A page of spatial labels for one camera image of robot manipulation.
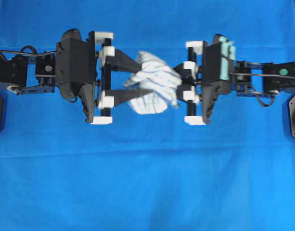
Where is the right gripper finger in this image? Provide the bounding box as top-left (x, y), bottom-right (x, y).
top-left (176, 84), bottom-right (200, 104)
top-left (173, 61), bottom-right (198, 79)

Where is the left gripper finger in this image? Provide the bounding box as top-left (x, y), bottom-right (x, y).
top-left (100, 46), bottom-right (141, 73)
top-left (98, 89), bottom-right (153, 109)

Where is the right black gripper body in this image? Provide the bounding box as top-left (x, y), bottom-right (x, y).
top-left (184, 34), bottom-right (236, 126)

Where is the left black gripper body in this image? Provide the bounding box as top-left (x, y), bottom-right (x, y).
top-left (55, 28), bottom-right (113, 125)

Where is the white blue-striped towel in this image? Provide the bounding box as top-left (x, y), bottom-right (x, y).
top-left (123, 51), bottom-right (182, 115)

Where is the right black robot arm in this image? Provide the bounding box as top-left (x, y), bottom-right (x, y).
top-left (174, 34), bottom-right (295, 125)

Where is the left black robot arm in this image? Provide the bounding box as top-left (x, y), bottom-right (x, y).
top-left (0, 29), bottom-right (150, 125)

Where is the teal tape on gripper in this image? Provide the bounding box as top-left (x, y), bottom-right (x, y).
top-left (219, 36), bottom-right (236, 81)

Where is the blue table cloth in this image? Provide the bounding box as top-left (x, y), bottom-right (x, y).
top-left (0, 0), bottom-right (295, 231)

